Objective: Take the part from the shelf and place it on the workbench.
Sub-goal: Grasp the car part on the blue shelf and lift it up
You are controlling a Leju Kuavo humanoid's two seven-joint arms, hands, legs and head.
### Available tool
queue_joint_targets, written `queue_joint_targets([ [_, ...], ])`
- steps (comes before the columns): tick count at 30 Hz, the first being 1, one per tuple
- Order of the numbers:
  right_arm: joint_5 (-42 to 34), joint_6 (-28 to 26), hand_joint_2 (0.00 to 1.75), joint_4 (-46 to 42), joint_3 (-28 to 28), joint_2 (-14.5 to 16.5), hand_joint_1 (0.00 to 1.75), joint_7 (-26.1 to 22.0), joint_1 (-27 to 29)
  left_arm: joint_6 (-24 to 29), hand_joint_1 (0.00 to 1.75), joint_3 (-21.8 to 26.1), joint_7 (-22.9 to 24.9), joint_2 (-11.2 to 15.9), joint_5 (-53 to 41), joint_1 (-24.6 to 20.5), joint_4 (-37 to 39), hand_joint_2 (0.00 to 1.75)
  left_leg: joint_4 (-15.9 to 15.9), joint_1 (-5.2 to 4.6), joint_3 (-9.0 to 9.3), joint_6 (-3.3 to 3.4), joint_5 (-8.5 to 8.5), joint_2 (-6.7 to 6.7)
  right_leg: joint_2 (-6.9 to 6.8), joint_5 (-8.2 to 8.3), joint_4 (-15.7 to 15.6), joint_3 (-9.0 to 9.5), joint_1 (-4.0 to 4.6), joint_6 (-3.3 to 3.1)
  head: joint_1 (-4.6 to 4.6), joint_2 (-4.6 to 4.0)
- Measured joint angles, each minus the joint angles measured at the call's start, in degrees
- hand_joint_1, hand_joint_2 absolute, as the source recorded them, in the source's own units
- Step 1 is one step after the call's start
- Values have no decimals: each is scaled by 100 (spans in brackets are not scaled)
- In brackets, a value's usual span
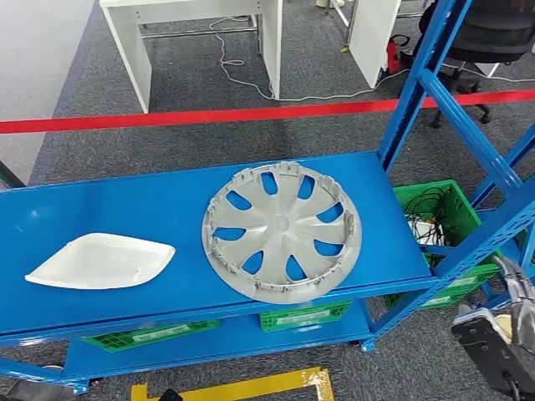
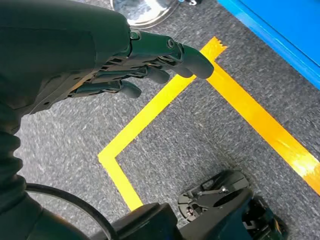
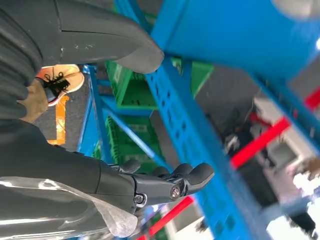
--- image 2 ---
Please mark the blue metal shelf rack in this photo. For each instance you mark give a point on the blue metal shelf rack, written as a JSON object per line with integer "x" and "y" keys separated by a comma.
{"x": 287, "y": 26}

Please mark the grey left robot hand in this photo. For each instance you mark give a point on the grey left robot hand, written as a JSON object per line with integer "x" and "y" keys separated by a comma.
{"x": 62, "y": 43}

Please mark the yellow floor tape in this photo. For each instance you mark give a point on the yellow floor tape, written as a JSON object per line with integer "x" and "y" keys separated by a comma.
{"x": 149, "y": 112}

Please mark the chrome stanchion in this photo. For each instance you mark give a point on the chrome stanchion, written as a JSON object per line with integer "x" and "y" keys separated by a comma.
{"x": 142, "y": 13}

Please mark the black robot foot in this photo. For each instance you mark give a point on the black robot foot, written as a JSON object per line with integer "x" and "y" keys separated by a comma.
{"x": 220, "y": 215}

